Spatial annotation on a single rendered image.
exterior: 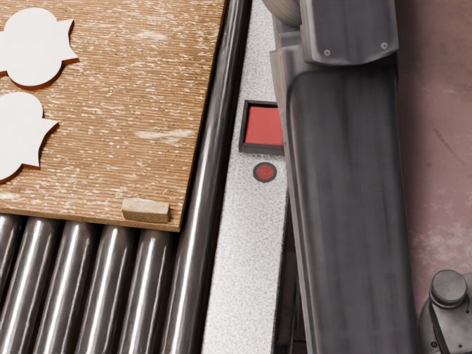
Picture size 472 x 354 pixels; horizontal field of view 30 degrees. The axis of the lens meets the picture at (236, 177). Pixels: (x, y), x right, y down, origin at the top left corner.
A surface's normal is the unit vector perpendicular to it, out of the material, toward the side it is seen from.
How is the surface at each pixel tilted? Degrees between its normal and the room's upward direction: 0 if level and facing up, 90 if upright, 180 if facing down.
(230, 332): 0
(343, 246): 38
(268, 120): 0
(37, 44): 0
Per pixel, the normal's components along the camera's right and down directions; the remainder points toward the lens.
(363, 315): 0.04, 0.11
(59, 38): -0.04, -0.52
